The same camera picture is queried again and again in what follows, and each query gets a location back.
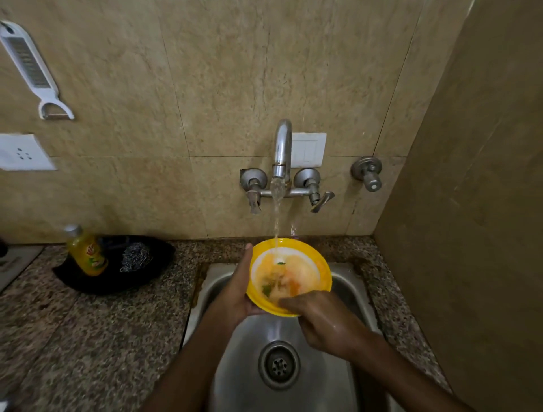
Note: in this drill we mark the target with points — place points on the yellow rimmed round plate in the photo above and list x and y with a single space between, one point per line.
322 267

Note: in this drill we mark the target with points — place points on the white wall socket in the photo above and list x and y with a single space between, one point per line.
23 153

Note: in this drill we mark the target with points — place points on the white switch plate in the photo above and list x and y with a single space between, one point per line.
311 149

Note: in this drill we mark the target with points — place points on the stainless steel sink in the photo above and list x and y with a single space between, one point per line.
246 365

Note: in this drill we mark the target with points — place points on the person's right hand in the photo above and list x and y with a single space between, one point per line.
328 324

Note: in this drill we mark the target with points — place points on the grey drain mat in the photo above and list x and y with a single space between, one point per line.
17 265

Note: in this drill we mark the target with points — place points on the chrome wall faucet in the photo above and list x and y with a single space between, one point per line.
282 144

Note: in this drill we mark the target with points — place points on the person's right forearm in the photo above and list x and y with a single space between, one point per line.
411 373

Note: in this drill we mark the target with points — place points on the person's left forearm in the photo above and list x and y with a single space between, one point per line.
191 369

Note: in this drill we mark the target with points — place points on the person's left hand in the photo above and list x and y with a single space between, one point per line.
231 297

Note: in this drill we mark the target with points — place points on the steel wool scrubber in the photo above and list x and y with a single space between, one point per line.
135 257

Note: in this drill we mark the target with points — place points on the white grater peeler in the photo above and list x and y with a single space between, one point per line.
29 63

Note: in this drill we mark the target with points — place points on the metal sink drain strainer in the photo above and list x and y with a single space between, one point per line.
279 366

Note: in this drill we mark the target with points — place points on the black oval tray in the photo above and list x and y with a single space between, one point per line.
159 276

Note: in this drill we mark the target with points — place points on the chrome wall tap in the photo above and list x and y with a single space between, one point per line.
368 175

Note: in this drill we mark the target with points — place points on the yellow dish soap bottle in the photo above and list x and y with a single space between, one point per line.
87 252

